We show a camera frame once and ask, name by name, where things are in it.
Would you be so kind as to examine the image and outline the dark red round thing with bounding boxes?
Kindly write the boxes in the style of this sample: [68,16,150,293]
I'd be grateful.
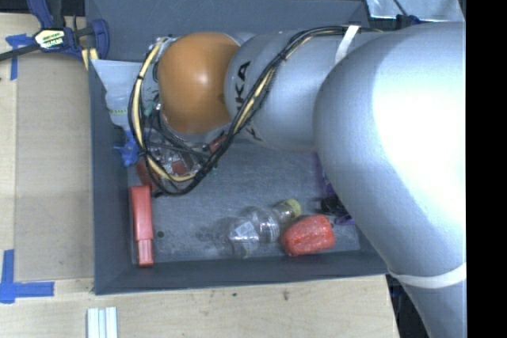
[135,159,162,192]

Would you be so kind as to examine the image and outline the blue toy animal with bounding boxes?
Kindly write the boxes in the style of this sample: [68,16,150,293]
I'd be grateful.
[113,129,140,168]

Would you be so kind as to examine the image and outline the clear plastic bottle white label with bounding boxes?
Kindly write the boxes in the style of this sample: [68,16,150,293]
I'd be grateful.
[103,87,132,129]

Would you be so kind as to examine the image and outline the clear plastic bottle yellow cap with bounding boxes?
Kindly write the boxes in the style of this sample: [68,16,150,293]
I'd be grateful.
[215,198,303,260]

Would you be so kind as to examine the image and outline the pale wood flat board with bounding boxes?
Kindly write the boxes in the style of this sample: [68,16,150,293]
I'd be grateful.
[13,55,97,283]

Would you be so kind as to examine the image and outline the red rough sponge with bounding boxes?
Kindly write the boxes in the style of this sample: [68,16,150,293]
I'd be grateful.
[280,214,337,258]

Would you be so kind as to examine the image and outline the grey metal bin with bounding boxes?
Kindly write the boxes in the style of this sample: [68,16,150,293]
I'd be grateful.
[83,0,392,296]

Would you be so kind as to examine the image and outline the purple and black strap thing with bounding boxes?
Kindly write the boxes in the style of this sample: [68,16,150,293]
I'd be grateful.
[314,152,358,227]

